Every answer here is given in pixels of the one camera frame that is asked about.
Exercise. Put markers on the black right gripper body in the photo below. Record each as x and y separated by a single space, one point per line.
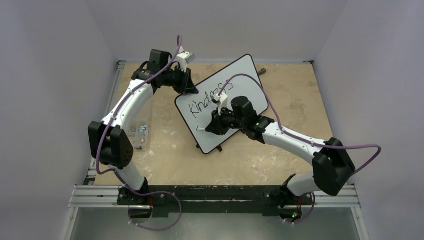
216 122

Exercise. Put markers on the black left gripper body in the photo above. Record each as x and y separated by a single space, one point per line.
176 79

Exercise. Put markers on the white whiteboard black frame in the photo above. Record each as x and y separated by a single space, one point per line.
196 109

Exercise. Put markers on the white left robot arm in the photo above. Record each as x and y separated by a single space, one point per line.
109 141

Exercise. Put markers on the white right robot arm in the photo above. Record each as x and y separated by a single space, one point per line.
331 165

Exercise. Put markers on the clear box of screws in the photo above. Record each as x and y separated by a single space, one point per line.
138 134

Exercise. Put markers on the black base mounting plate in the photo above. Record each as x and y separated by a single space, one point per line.
266 200

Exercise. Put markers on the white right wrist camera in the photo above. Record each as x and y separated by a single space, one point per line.
221 100

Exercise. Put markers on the black wire easel stand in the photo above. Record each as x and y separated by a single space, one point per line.
262 71

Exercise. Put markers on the aluminium extrusion rail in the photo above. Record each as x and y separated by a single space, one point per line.
106 196

